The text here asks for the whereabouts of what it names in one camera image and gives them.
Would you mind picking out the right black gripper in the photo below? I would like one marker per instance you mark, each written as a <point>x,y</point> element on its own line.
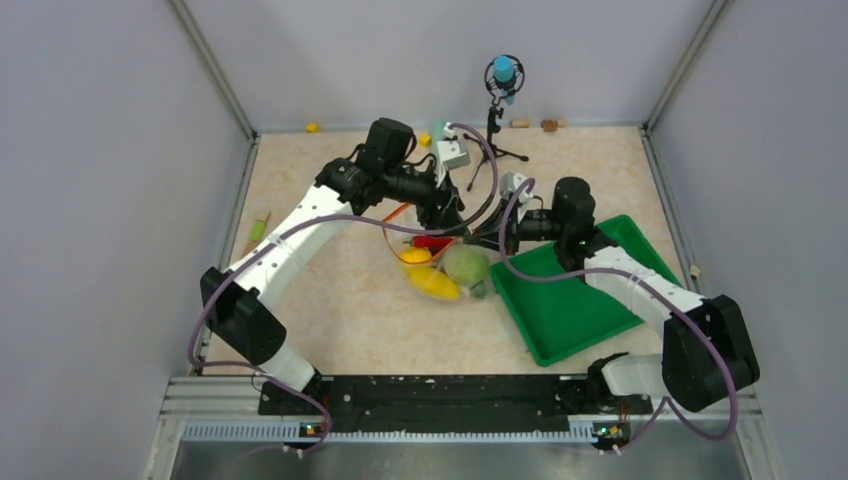
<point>513,230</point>

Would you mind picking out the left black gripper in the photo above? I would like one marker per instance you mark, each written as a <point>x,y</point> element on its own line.
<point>447,216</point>

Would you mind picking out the green cabbage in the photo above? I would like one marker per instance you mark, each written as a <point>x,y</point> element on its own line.
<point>466,265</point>

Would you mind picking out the red chili pepper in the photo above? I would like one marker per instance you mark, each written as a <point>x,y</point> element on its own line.
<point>432,243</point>

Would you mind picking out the clear zip bag orange zipper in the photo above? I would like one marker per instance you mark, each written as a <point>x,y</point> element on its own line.
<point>397,241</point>

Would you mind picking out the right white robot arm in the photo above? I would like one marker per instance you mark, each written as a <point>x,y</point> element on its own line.
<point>706,354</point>

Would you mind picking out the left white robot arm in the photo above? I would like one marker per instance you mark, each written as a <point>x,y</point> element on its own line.
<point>239,301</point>

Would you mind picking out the small yellow block centre back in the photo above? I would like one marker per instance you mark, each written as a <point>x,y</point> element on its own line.
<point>424,140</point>

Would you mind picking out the teal plastic tube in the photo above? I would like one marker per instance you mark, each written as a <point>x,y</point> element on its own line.
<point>437,128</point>

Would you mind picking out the green plastic tray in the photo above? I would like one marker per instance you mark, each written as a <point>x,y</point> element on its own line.
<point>558,320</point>

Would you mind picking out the brown wooden pieces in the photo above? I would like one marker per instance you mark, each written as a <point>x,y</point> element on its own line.
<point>553,125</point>

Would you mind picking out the blue microphone on tripod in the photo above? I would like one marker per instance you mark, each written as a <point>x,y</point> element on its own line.
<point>504,77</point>

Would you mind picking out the wooden stick green block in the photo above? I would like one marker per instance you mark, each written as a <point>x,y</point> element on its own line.
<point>257,232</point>

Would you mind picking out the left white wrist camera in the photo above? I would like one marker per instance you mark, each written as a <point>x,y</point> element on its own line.
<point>451,152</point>

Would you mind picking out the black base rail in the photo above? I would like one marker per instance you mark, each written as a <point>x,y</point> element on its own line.
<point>453,404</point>

